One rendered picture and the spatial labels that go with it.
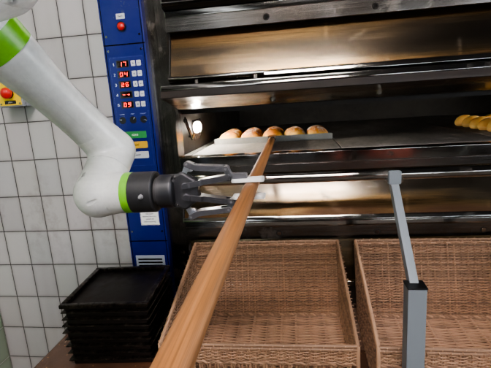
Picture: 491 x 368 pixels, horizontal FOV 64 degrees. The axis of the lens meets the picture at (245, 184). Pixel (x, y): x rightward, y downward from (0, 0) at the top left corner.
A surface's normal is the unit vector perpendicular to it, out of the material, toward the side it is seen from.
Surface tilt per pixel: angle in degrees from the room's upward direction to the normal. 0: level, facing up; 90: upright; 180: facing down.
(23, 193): 90
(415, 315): 90
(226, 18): 90
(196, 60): 70
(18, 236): 90
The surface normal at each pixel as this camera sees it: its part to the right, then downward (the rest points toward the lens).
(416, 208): -0.14, -0.13
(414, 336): -0.13, 0.22
